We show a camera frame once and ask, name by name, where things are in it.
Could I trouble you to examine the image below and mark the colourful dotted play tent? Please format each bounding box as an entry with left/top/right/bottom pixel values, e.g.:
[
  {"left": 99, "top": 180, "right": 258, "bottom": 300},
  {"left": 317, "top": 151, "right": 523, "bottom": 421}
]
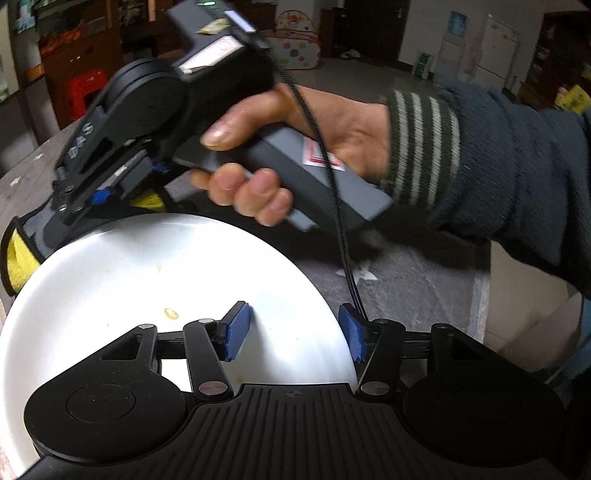
[{"left": 274, "top": 9, "right": 325, "bottom": 71}]

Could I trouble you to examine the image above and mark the grey star-print tablecloth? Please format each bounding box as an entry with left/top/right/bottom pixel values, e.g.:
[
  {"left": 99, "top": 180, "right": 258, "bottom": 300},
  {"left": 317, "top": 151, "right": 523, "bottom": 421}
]
[{"left": 0, "top": 124, "right": 491, "bottom": 407}]

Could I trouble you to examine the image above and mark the brown wooden cabinet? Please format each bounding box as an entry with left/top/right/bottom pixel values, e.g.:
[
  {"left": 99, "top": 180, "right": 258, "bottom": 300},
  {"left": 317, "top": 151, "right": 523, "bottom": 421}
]
[{"left": 38, "top": 16, "right": 126, "bottom": 131}]

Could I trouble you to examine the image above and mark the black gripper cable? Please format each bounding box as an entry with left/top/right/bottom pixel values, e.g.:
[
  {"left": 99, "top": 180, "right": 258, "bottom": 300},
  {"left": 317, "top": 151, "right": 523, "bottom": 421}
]
[{"left": 252, "top": 39, "right": 371, "bottom": 322}]

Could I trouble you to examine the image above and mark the yellow box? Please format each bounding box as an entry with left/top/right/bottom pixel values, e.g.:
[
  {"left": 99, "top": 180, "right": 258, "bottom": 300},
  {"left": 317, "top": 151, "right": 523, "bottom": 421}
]
[{"left": 554, "top": 84, "right": 591, "bottom": 114}]

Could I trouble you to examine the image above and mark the green and white bag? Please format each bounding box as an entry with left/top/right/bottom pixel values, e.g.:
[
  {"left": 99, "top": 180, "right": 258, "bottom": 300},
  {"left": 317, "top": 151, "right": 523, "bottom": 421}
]
[{"left": 414, "top": 52, "right": 435, "bottom": 80}]

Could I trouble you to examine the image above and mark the white refrigerator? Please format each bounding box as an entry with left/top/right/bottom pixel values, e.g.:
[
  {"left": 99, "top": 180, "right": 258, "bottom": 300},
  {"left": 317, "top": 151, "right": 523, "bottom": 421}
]
[{"left": 475, "top": 14, "right": 521, "bottom": 89}]

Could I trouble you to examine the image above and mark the red plastic stool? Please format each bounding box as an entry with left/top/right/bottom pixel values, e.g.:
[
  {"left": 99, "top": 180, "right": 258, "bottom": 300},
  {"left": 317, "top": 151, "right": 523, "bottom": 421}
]
[{"left": 64, "top": 69, "right": 110, "bottom": 124}]

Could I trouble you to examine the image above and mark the person's right hand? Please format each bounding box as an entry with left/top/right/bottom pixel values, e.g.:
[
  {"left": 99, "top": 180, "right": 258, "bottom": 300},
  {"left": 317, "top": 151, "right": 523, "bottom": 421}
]
[{"left": 189, "top": 84, "right": 394, "bottom": 228}]

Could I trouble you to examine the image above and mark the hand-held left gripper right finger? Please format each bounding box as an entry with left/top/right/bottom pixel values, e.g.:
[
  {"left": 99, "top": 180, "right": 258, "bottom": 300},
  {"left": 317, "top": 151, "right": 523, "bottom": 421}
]
[{"left": 338, "top": 304, "right": 518, "bottom": 398}]

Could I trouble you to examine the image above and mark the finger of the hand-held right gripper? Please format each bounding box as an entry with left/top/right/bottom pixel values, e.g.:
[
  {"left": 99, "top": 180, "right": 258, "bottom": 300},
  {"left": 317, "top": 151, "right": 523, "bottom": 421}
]
[
  {"left": 115, "top": 153, "right": 175, "bottom": 191},
  {"left": 50, "top": 108, "right": 154, "bottom": 228}
]

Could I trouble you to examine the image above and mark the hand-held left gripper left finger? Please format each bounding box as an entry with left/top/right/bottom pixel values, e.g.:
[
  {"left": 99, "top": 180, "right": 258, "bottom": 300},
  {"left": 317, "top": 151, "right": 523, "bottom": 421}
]
[{"left": 69, "top": 301, "right": 252, "bottom": 402}]

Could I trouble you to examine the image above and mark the yellow and grey cleaning cloth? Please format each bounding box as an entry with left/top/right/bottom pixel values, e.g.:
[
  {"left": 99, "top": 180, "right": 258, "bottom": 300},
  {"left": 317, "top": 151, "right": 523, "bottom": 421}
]
[{"left": 2, "top": 187, "right": 195, "bottom": 298}]

